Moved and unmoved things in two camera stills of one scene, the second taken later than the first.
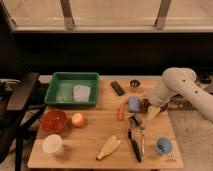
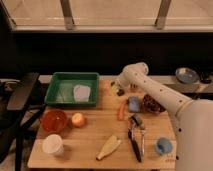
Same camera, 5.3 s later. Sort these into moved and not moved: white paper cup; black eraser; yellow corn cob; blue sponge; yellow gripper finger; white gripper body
Moved: yellow gripper finger; white gripper body
Not moved: yellow corn cob; blue sponge; white paper cup; black eraser
